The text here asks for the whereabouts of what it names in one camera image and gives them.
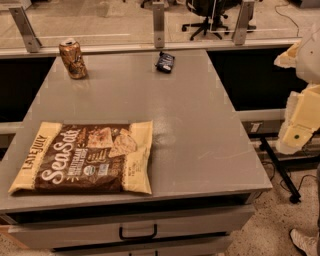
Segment dark blue rxbar wrapper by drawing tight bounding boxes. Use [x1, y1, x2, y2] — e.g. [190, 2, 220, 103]
[155, 52, 175, 73]

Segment black drawer handle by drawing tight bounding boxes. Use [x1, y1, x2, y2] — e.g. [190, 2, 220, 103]
[118, 224, 158, 241]

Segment black stand leg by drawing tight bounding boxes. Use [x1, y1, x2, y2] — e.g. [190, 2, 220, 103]
[260, 137, 301, 204]

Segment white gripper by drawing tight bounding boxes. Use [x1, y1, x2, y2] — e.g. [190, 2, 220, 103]
[274, 42, 320, 155]

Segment right metal railing bracket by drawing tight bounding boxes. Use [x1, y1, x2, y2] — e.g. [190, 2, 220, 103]
[232, 0, 256, 45]

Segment brown Sea Salt chip bag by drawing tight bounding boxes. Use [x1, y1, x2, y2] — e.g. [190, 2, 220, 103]
[8, 121, 153, 194]

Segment metal railing bracket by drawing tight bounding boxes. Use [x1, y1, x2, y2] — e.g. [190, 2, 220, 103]
[9, 6, 42, 53]
[232, 0, 256, 45]
[153, 2, 165, 48]

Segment golden brown soda can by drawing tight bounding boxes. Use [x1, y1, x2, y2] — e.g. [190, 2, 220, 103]
[59, 38, 87, 79]

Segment middle metal railing bracket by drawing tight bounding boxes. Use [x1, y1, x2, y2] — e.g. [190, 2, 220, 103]
[153, 2, 165, 48]

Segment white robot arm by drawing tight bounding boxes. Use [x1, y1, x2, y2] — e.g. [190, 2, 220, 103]
[274, 24, 320, 154]

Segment white sneaker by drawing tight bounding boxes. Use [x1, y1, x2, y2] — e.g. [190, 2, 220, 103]
[289, 229, 319, 256]

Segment grey top drawer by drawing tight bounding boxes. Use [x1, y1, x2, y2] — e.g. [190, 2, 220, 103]
[9, 205, 254, 249]

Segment grey lower drawer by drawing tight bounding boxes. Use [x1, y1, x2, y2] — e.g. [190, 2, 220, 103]
[52, 236, 232, 256]

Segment left metal railing bracket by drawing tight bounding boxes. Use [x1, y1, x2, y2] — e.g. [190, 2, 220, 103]
[9, 6, 42, 53]

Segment grey drawer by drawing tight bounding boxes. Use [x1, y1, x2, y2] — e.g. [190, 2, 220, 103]
[52, 236, 232, 256]
[9, 205, 254, 249]

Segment black office chair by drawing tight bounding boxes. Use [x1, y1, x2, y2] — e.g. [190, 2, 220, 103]
[181, 0, 242, 41]

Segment black floor cable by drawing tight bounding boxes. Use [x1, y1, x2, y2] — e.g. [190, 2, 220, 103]
[273, 3, 301, 38]

